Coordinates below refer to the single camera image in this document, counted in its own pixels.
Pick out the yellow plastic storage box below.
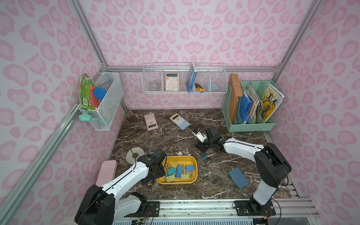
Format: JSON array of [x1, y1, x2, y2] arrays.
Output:
[[157, 156, 198, 185]]

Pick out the yellow-green binder clip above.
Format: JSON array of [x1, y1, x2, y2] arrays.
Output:
[[180, 164, 190, 180]]

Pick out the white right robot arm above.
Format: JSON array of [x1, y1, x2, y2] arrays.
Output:
[[193, 126, 292, 216]]

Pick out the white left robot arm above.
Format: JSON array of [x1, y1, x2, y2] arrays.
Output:
[[75, 149, 167, 225]]

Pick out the white tape roll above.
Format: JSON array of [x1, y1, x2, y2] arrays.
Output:
[[126, 147, 145, 165]]

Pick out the yellow blue calculator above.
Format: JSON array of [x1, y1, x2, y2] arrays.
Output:
[[170, 113, 190, 130]]

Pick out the pink calculator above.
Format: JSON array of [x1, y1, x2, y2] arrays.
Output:
[[144, 112, 158, 131]]

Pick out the green plastic file organizer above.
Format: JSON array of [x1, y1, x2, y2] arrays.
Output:
[[222, 81, 277, 133]]

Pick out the pink pencil case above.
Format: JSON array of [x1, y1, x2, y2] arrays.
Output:
[[96, 160, 117, 187]]

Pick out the blue folder in organizer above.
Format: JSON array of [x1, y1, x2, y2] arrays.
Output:
[[239, 91, 253, 124]]

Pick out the yellow black toy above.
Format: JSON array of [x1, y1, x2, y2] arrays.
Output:
[[195, 83, 204, 93]]

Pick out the brown clipboard in organizer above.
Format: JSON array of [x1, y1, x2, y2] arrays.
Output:
[[228, 73, 243, 123]]

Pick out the blue book in basket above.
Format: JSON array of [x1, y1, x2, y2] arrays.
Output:
[[186, 62, 197, 92]]

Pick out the yellow magazine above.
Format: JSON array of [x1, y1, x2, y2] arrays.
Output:
[[262, 82, 285, 122]]

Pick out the white orange calculator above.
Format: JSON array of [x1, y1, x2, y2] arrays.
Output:
[[165, 72, 179, 92]]

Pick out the mint star toy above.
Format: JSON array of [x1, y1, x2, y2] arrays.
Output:
[[79, 111, 92, 122]]

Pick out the blue round disc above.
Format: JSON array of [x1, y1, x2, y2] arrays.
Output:
[[93, 87, 107, 100]]

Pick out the green snack package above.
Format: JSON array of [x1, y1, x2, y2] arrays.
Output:
[[79, 74, 100, 110]]

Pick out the white wire side basket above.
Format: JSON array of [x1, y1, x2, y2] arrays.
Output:
[[79, 72, 124, 131]]

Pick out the white wire wall basket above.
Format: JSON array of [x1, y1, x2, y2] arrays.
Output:
[[141, 62, 228, 94]]

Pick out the metal base rail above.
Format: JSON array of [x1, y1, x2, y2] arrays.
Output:
[[113, 198, 322, 225]]

